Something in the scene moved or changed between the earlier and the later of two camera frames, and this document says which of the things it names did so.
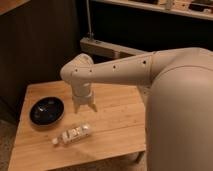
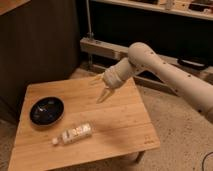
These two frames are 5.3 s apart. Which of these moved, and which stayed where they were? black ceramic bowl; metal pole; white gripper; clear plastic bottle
Moved: white gripper
Stayed: black ceramic bowl; metal pole; clear plastic bottle
